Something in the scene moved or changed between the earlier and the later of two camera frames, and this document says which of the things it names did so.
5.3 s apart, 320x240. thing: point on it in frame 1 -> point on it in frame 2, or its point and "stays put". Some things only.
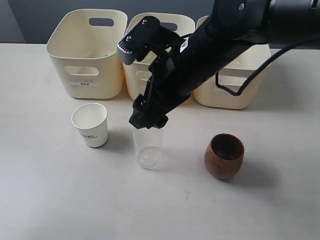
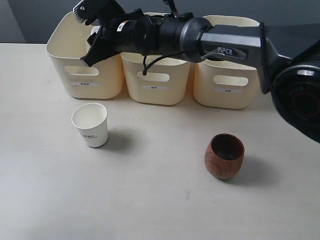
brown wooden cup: (224, 155) stays put
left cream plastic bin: (85, 57) stays put
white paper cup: (91, 119) stays put
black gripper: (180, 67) -> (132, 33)
